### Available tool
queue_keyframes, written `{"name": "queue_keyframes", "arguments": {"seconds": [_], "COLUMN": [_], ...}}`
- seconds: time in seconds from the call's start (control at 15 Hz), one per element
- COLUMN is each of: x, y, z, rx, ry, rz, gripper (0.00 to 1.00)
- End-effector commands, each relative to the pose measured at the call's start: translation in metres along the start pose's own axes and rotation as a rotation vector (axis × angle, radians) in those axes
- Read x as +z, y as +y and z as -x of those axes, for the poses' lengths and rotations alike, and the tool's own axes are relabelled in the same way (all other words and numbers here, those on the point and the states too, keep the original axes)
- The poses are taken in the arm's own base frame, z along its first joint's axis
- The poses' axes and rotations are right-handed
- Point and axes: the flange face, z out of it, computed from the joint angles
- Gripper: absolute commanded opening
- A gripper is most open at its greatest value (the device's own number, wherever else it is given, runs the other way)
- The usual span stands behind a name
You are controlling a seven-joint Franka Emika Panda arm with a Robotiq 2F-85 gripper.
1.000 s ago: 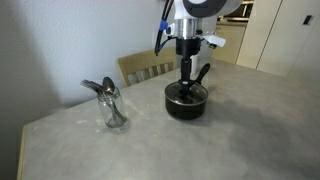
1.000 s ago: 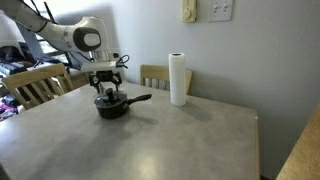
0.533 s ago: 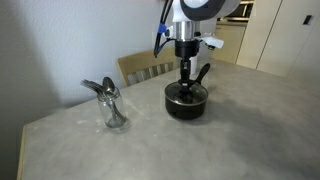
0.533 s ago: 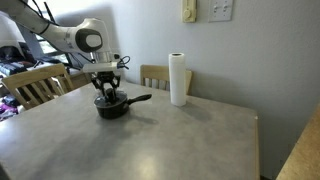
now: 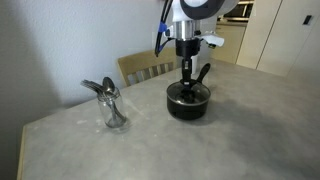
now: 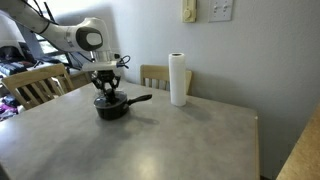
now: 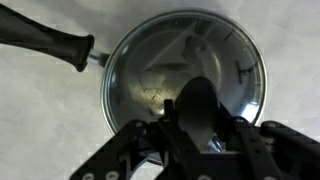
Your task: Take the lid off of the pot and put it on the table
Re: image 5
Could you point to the wooden chair by wall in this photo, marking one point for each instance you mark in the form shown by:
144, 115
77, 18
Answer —
143, 60

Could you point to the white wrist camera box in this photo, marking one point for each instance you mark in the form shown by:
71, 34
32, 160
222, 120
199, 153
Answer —
213, 38

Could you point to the black microwave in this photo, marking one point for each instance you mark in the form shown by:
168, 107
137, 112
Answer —
241, 11

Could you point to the glass pot lid black knob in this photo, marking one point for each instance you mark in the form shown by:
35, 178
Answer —
200, 96

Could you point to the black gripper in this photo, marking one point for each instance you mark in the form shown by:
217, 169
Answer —
188, 47

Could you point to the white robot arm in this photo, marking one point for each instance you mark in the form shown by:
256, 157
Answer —
203, 8

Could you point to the black wall switch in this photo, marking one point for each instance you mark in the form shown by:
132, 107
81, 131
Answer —
307, 20

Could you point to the clear glass jar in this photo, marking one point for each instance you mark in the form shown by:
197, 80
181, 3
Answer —
111, 115

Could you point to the cream base cabinet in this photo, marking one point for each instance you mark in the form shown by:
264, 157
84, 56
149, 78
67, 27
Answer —
230, 46

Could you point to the cream tall cabinet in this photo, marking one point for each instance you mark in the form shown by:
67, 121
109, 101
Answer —
280, 43

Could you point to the silver spoon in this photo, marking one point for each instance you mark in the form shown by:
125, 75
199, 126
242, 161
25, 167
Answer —
108, 84

